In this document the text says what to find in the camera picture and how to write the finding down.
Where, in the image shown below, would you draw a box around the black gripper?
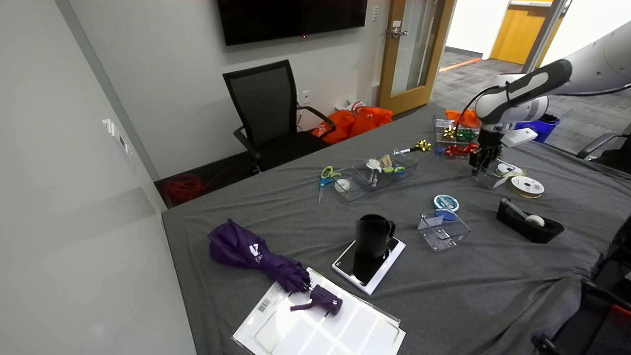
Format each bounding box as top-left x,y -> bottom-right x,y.
478,130 -> 503,158

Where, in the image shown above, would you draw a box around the small clear square container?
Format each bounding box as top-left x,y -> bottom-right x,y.
419,211 -> 470,253

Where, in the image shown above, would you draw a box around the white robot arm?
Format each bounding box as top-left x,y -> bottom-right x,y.
472,22 -> 631,164

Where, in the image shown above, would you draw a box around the small white ribbon spool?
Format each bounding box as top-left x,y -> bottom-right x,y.
496,162 -> 523,178

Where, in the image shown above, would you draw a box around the colourful gift bows pile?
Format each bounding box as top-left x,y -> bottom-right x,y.
434,109 -> 482,158

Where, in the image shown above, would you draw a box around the white ribbon spool gold ribbon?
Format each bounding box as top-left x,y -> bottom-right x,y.
509,176 -> 547,199

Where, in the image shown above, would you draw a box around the blue bin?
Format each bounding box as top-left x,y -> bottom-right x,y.
519,115 -> 561,142

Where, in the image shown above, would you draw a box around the round blue floss container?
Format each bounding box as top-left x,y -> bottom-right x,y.
432,194 -> 460,213

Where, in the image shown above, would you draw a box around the black tape dispenser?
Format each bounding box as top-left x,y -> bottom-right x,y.
498,197 -> 565,243

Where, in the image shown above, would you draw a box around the grey table cloth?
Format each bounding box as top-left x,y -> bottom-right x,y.
164,105 -> 631,355

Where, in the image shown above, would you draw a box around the flat clear tray with items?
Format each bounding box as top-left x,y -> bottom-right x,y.
334,154 -> 417,201

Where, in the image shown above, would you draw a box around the wooden door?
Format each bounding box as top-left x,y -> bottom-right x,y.
377,0 -> 456,115

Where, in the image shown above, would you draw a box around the orange bag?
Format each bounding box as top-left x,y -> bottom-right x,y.
312,107 -> 393,144

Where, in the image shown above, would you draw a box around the black cylindrical mug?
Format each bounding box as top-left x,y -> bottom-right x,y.
354,213 -> 397,284

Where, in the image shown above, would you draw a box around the black and white box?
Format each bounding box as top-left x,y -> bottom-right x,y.
332,239 -> 407,296

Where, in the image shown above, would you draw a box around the black office chair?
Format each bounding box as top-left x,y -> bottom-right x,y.
223,59 -> 338,172

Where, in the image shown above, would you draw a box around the white paper sheets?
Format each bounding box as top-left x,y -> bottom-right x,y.
233,268 -> 407,355

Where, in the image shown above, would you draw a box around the purple folded umbrella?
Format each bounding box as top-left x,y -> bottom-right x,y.
210,219 -> 344,316

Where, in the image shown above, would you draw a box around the wall mounted black television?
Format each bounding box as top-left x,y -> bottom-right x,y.
218,0 -> 369,46

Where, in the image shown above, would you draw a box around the red cable coil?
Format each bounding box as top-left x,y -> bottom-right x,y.
162,172 -> 210,205

